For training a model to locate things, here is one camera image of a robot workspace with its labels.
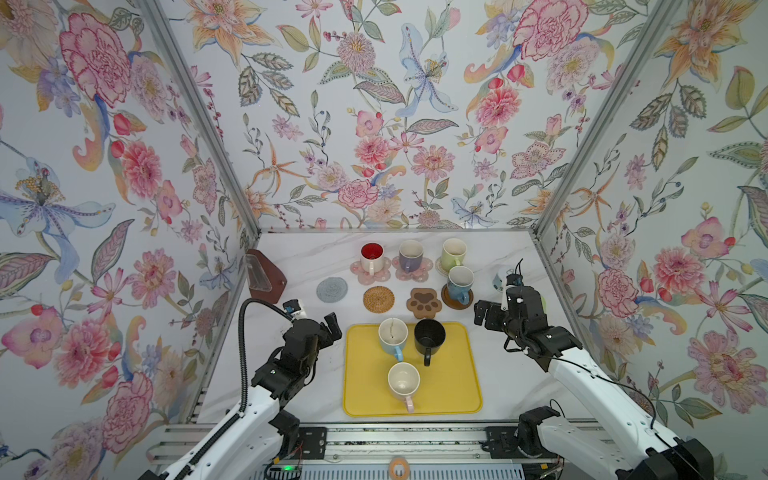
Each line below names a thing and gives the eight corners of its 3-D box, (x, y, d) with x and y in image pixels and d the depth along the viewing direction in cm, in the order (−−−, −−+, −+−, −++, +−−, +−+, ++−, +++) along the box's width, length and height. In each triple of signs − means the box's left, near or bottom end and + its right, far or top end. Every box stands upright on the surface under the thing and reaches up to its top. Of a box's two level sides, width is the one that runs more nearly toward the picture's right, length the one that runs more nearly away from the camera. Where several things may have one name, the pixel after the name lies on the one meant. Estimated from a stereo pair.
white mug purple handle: (400, 279, 109) (401, 264, 103) (399, 255, 116) (399, 240, 110) (422, 279, 109) (425, 264, 103) (420, 255, 116) (422, 240, 110)
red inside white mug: (360, 280, 109) (359, 265, 102) (362, 257, 116) (360, 242, 109) (384, 280, 109) (384, 265, 102) (384, 257, 116) (384, 242, 109)
